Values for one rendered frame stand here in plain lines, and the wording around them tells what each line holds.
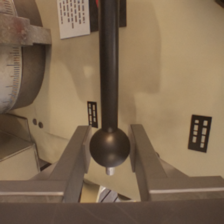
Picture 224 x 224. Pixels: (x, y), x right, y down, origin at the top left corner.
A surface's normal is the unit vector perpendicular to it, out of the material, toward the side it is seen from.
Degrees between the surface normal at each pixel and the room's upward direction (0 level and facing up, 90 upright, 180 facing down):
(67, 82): 90
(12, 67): 18
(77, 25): 90
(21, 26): 0
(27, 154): 0
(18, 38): 0
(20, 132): 90
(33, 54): 11
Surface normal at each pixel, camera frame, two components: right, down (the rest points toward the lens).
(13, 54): 0.84, 0.29
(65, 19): -0.52, 0.26
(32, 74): 0.77, 0.54
